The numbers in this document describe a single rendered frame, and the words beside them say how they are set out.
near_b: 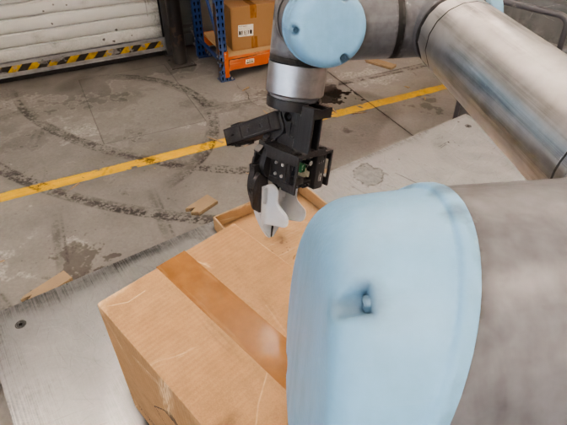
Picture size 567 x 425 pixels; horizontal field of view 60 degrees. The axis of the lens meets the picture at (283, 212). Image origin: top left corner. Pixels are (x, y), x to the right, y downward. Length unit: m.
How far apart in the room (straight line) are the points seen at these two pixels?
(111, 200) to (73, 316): 1.72
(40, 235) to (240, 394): 2.19
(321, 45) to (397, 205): 0.33
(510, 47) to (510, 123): 0.07
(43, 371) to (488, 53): 0.91
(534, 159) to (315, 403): 0.22
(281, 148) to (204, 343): 0.26
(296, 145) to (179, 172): 2.29
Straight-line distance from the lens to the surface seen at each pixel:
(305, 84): 0.62
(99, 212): 2.73
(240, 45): 3.96
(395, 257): 0.16
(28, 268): 2.55
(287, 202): 0.72
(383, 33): 0.52
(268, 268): 0.72
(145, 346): 0.66
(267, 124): 0.66
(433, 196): 0.19
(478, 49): 0.43
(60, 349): 1.07
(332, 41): 0.49
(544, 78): 0.37
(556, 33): 3.46
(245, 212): 1.24
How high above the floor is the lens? 1.64
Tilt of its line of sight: 40 degrees down
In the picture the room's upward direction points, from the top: straight up
